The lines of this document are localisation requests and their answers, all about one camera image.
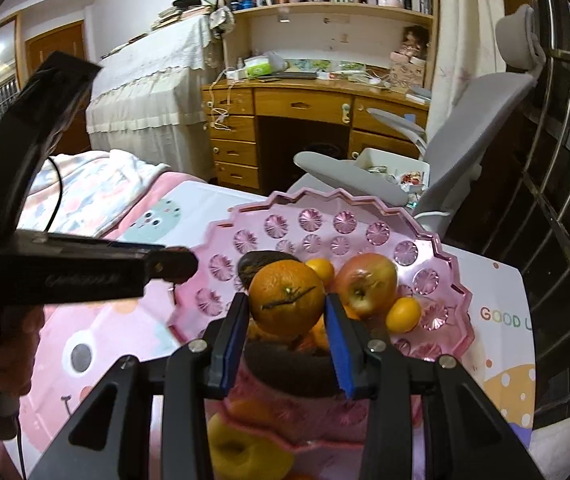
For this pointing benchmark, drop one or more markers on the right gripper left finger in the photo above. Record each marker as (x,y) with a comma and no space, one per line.
(108,435)

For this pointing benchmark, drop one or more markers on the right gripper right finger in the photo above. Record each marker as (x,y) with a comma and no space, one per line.
(465,436)

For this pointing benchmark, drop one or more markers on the yellow orange kumquat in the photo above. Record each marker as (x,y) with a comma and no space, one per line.
(404,315)

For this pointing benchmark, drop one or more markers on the red apple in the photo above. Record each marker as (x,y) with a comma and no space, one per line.
(367,285)

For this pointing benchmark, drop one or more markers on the orange tangerine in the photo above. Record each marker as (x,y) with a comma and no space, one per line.
(319,335)
(286,299)
(324,269)

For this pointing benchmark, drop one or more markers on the red lychee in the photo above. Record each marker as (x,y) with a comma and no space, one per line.
(171,286)

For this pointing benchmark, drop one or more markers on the person's left hand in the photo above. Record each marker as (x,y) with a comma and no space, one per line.
(17,361)

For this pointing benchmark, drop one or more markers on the cartoon printed bed sheet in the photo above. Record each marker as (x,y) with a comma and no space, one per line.
(395,329)

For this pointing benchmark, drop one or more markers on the floral white blanket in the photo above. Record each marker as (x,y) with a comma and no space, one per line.
(88,193)

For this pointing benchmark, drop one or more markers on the yellow pear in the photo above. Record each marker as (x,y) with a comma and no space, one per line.
(237,455)

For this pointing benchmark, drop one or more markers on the overripe dark banana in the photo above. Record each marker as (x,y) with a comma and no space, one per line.
(310,376)

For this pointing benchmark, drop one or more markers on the cloth covered furniture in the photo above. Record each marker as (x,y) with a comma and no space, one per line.
(147,97)

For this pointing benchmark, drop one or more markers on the dark avocado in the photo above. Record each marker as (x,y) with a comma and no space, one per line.
(252,262)

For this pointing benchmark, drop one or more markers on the pink glass fruit plate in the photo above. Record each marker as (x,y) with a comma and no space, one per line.
(337,227)

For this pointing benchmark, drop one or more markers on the wooden desk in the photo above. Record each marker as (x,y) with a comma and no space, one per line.
(256,127)

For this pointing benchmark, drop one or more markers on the grey office chair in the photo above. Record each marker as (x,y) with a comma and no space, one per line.
(455,152)

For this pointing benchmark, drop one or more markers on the wooden bookshelf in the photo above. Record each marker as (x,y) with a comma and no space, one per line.
(361,33)

